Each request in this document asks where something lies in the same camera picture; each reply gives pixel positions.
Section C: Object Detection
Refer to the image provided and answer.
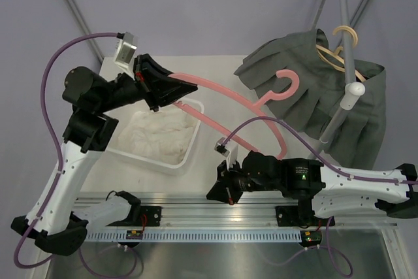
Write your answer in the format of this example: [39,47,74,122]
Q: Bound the aluminium mounting rail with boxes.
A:
[73,193,398,229]

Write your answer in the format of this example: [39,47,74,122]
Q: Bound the white plastic basket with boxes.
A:
[106,101,201,176]

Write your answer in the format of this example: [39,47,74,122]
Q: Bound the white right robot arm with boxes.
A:
[206,151,417,227]

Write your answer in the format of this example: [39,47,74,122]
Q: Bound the white slotted cable duct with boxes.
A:
[86,229,302,243]

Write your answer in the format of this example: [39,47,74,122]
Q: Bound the pink plastic hanger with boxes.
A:
[169,69,300,161]

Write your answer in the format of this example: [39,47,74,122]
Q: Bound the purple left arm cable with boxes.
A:
[12,32,120,269]

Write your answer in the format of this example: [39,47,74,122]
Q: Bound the white skirt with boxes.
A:
[117,107,197,165]

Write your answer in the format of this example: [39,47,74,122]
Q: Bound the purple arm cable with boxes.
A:
[12,32,120,269]
[221,117,418,185]

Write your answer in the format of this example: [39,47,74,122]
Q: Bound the grey pleated skirt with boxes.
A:
[235,29,386,169]

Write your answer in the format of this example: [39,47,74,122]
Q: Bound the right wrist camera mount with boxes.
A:
[214,137,238,169]

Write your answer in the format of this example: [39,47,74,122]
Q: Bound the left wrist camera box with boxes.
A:
[114,32,138,74]

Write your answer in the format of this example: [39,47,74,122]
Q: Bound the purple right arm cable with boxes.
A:
[221,117,418,185]

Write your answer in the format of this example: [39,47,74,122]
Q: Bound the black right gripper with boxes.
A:
[207,157,281,205]

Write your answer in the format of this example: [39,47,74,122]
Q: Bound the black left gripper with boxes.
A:
[97,53,197,113]

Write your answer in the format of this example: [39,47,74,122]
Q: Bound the beige wooden hanger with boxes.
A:
[315,25,359,73]

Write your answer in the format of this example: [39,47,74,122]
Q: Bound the grey clothes rack pole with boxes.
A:
[319,0,365,144]

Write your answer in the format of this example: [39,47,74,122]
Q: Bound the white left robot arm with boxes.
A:
[11,54,198,256]

